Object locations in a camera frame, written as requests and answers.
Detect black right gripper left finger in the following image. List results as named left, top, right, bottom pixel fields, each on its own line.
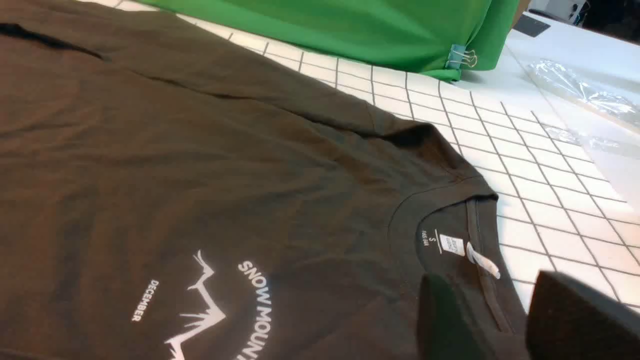
left=416, top=275, right=494, bottom=360

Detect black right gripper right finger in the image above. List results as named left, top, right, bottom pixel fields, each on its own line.
left=525, top=271, right=640, bottom=360

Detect gray long sleeve shirt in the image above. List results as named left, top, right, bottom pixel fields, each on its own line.
left=0, top=0, right=530, bottom=360

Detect clear plastic bag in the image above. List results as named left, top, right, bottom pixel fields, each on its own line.
left=526, top=59, right=640, bottom=135

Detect blue binder clip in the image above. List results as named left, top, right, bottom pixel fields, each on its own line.
left=445, top=44, right=478, bottom=69

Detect dark flat panel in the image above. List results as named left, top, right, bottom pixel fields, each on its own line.
left=513, top=14, right=551, bottom=38

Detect green backdrop cloth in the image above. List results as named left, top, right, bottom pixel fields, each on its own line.
left=146, top=0, right=528, bottom=82

